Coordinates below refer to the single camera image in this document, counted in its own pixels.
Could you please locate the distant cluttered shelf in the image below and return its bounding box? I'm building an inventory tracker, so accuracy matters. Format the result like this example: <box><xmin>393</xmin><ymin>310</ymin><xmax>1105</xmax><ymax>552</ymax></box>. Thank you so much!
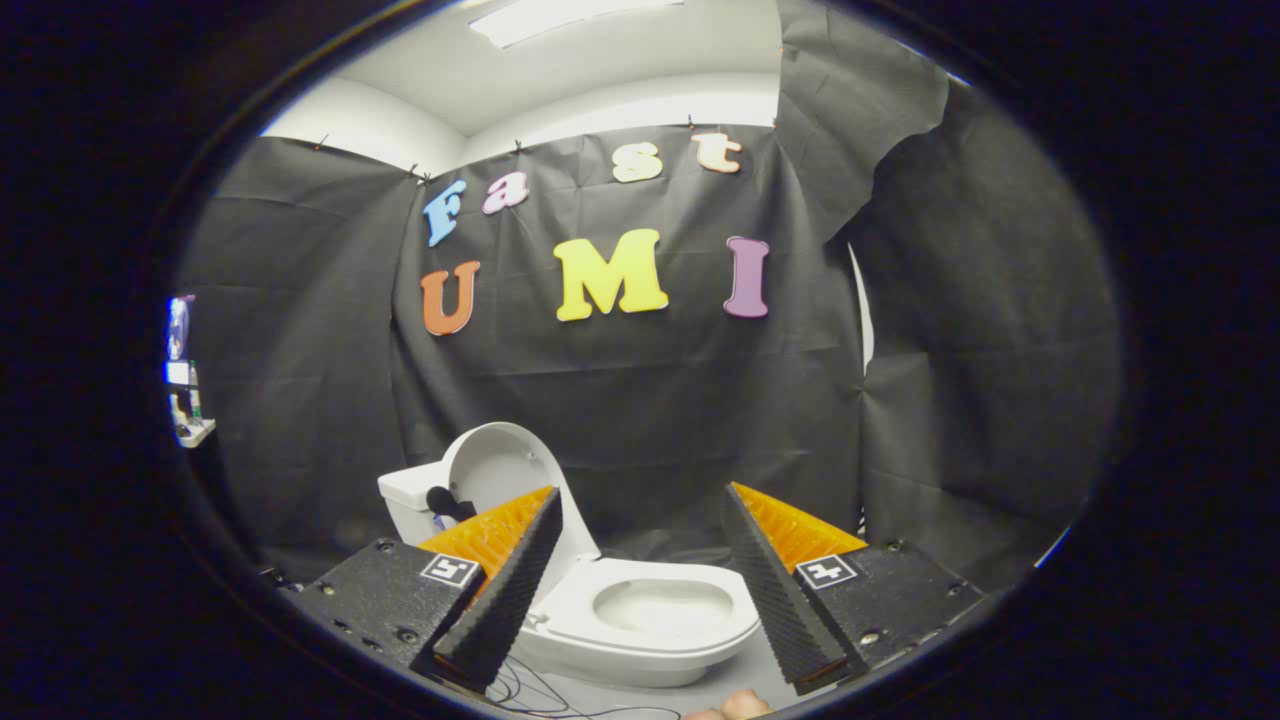
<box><xmin>165</xmin><ymin>295</ymin><xmax>216</xmax><ymax>448</ymax></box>

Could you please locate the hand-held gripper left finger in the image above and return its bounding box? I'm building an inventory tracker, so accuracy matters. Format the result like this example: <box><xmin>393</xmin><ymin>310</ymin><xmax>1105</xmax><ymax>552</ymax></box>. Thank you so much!
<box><xmin>290</xmin><ymin>485</ymin><xmax>564</xmax><ymax>694</ymax></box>

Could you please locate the black lid lift handle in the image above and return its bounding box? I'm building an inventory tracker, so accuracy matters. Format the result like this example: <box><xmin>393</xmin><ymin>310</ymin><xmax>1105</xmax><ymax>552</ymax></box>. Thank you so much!
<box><xmin>427</xmin><ymin>486</ymin><xmax>478</xmax><ymax>523</ymax></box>

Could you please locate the black cable bundle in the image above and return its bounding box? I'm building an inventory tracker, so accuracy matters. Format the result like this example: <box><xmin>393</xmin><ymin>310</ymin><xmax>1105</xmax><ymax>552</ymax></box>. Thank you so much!
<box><xmin>480</xmin><ymin>655</ymin><xmax>681</xmax><ymax>719</ymax></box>

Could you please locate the black backdrop cloth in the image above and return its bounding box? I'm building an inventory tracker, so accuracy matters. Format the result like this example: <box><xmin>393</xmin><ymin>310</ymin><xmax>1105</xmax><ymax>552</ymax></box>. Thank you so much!
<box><xmin>175</xmin><ymin>0</ymin><xmax>1121</xmax><ymax>601</ymax></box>

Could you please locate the white toilet bowl with seat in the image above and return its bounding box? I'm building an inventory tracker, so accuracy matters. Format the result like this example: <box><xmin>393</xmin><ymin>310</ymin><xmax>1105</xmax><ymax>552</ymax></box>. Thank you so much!
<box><xmin>515</xmin><ymin>557</ymin><xmax>761</xmax><ymax>688</ymax></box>

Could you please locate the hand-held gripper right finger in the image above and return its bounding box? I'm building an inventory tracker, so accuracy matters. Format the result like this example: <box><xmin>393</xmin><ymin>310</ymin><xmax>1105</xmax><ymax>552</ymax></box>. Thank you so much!
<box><xmin>722</xmin><ymin>482</ymin><xmax>986</xmax><ymax>698</ymax></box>

